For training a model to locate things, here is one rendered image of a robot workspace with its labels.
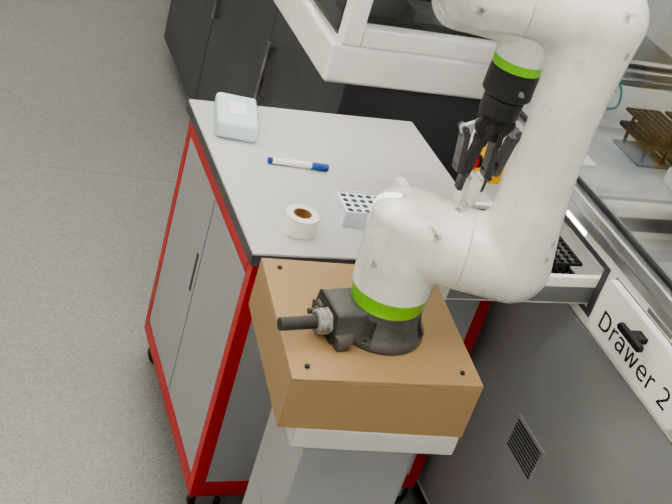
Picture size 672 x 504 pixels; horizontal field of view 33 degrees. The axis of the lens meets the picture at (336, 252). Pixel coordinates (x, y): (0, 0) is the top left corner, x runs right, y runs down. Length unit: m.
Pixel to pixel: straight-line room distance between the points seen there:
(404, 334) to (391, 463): 0.25
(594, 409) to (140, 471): 1.10
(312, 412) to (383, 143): 1.08
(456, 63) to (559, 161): 1.31
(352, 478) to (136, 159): 2.18
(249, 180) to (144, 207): 1.32
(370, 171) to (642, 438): 0.88
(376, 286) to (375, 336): 0.09
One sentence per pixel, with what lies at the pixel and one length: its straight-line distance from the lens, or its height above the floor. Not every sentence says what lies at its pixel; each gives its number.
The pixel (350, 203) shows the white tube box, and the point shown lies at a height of 0.80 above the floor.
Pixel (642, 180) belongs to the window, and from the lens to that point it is 2.12.
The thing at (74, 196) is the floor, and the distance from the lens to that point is 3.64.
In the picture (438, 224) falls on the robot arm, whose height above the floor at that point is 1.11.
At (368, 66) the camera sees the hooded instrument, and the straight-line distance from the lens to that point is 2.82.
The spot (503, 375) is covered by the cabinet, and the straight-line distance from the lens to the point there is 2.45.
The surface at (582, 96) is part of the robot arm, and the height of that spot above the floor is 1.37.
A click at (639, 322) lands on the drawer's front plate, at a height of 0.92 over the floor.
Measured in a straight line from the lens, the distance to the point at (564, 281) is 2.14.
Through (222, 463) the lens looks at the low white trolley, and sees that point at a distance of 2.51.
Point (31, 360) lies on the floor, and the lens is 2.97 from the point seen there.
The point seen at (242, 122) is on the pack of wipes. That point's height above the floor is 0.80.
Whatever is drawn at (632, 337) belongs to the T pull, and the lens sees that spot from 2.01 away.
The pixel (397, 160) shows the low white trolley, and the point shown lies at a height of 0.76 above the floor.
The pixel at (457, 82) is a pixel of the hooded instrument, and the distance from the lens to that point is 2.94.
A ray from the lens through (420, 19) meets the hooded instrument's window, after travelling 2.84.
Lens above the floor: 1.90
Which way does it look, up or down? 31 degrees down
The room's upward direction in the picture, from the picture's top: 18 degrees clockwise
